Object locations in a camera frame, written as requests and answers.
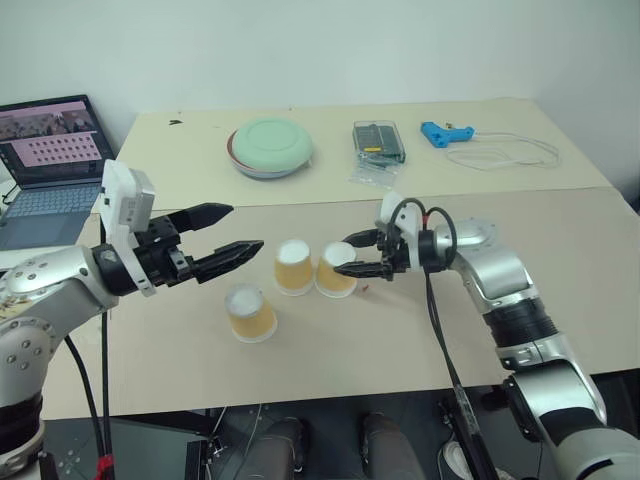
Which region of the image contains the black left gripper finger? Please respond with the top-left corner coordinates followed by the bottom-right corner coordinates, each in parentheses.
top-left (191, 240), bottom-right (266, 286)
top-left (167, 202), bottom-right (236, 235)

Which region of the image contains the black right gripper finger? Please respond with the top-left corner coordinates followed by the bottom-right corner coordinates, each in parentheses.
top-left (341, 227), bottom-right (385, 248)
top-left (333, 260), bottom-right (388, 281)

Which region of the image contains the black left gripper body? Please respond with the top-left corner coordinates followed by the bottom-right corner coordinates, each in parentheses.
top-left (130, 213), bottom-right (197, 288)

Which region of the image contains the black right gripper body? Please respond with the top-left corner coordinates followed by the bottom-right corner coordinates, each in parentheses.
top-left (376, 224), bottom-right (411, 282)

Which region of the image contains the orange paper cup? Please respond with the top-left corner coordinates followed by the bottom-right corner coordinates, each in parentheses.
top-left (313, 241), bottom-right (360, 300)
top-left (224, 283), bottom-right (279, 345)
top-left (272, 239), bottom-right (316, 298)

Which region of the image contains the clear plastic bag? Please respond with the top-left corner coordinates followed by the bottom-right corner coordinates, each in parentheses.
top-left (348, 153), bottom-right (404, 189)

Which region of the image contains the clear plastic parts box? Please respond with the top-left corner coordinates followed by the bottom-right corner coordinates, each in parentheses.
top-left (352, 119), bottom-right (407, 167)

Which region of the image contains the grey open laptop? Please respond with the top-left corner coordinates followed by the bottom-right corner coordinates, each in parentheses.
top-left (0, 94), bottom-right (118, 251)

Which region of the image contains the blue glue gun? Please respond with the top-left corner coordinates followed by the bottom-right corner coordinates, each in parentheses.
top-left (419, 121), bottom-right (476, 151)

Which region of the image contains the dark rounded shape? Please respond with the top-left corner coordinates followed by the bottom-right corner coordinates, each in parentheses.
top-left (255, 416), bottom-right (308, 480)
top-left (361, 411), bottom-right (427, 480)

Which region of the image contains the dark glossy panel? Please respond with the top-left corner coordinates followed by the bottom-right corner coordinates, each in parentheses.
top-left (106, 416), bottom-right (209, 480)

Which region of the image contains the white round object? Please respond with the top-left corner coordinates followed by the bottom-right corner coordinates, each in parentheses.
top-left (436, 439), bottom-right (470, 479)

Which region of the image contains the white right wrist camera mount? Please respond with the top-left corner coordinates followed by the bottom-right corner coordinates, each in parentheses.
top-left (375, 191), bottom-right (426, 274)

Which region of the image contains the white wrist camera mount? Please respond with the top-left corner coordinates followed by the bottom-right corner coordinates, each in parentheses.
top-left (97, 158), bottom-right (157, 299)
top-left (375, 191), bottom-right (426, 274)

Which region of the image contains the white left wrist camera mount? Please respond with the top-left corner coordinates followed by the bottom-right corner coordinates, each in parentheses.
top-left (97, 158), bottom-right (157, 299)

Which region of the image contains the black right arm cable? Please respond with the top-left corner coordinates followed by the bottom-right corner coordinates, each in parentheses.
top-left (389, 198), bottom-right (489, 480)

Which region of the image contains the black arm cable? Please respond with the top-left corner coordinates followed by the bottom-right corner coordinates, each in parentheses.
top-left (389, 198), bottom-right (489, 480)
top-left (98, 219), bottom-right (114, 480)
top-left (64, 333), bottom-right (107, 480)

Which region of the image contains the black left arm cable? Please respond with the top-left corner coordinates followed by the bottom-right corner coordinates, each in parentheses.
top-left (64, 333), bottom-right (107, 480)
top-left (98, 219), bottom-right (114, 480)

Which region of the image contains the white power cord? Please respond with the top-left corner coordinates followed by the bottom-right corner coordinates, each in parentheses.
top-left (445, 129), bottom-right (562, 172)

